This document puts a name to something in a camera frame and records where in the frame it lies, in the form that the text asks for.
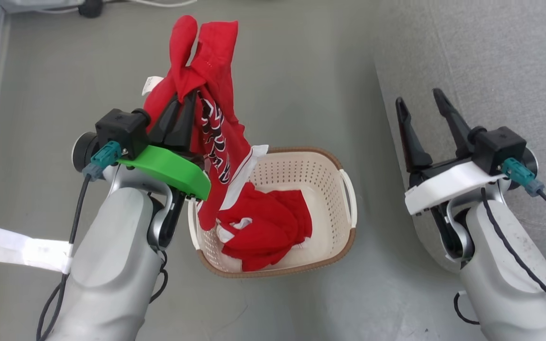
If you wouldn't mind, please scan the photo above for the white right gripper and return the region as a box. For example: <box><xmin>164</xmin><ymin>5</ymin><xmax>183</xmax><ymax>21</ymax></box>
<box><xmin>395</xmin><ymin>88</ymin><xmax>506</xmax><ymax>216</ymax></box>

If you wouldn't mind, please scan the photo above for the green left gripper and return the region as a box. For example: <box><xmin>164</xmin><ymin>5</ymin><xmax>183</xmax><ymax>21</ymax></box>
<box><xmin>118</xmin><ymin>90</ymin><xmax>211</xmax><ymax>201</ymax></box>

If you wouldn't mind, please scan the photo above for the red jersey with black lettering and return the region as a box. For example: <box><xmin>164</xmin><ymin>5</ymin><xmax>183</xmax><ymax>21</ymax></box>
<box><xmin>141</xmin><ymin>15</ymin><xmax>269</xmax><ymax>231</ymax></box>

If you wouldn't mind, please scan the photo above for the cream perforated laundry basket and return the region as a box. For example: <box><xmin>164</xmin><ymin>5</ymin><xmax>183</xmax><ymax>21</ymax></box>
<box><xmin>188</xmin><ymin>146</ymin><xmax>358</xmax><ymax>278</ymax></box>

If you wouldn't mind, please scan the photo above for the grey fabric sofa cushion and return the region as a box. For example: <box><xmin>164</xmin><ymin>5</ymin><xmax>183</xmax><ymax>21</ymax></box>
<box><xmin>373</xmin><ymin>0</ymin><xmax>546</xmax><ymax>274</ymax></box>

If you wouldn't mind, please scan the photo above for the black round plug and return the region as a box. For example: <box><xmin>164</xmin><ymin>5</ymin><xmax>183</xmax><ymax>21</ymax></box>
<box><xmin>78</xmin><ymin>0</ymin><xmax>104</xmax><ymax>19</ymax></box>

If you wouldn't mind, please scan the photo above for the grey power strip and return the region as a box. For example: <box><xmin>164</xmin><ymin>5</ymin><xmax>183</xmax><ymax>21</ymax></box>
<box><xmin>0</xmin><ymin>0</ymin><xmax>84</xmax><ymax>14</ymax></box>

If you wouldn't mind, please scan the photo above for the white tape strip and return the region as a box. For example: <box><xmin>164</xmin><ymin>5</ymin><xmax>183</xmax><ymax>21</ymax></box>
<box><xmin>0</xmin><ymin>223</ymin><xmax>73</xmax><ymax>274</ymax></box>

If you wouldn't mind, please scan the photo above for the teal left camera connector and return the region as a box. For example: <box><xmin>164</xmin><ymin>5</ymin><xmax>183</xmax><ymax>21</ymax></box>
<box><xmin>82</xmin><ymin>141</ymin><xmax>122</xmax><ymax>182</ymax></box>

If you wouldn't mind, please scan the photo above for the teal camera connector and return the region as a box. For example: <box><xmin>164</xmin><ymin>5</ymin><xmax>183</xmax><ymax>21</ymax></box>
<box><xmin>82</xmin><ymin>141</ymin><xmax>122</xmax><ymax>182</ymax></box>
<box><xmin>500</xmin><ymin>158</ymin><xmax>546</xmax><ymax>197</ymax></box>

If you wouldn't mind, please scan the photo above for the teal right camera connector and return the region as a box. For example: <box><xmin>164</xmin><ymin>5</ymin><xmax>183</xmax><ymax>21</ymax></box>
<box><xmin>500</xmin><ymin>158</ymin><xmax>546</xmax><ymax>197</ymax></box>

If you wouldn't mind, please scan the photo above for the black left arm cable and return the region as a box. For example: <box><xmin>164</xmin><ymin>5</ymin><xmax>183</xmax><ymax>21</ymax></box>
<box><xmin>36</xmin><ymin>175</ymin><xmax>92</xmax><ymax>341</ymax></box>

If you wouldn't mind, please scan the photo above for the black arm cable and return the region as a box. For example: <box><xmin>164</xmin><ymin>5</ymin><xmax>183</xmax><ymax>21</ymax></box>
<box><xmin>36</xmin><ymin>175</ymin><xmax>92</xmax><ymax>341</ymax></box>
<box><xmin>480</xmin><ymin>187</ymin><xmax>546</xmax><ymax>334</ymax></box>

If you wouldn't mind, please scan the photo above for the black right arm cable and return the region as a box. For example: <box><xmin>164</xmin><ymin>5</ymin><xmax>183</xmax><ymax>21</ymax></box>
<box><xmin>480</xmin><ymin>187</ymin><xmax>546</xmax><ymax>334</ymax></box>

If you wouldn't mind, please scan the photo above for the black looped cable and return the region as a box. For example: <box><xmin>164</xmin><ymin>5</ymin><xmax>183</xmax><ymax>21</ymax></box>
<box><xmin>453</xmin><ymin>291</ymin><xmax>480</xmax><ymax>326</ymax></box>

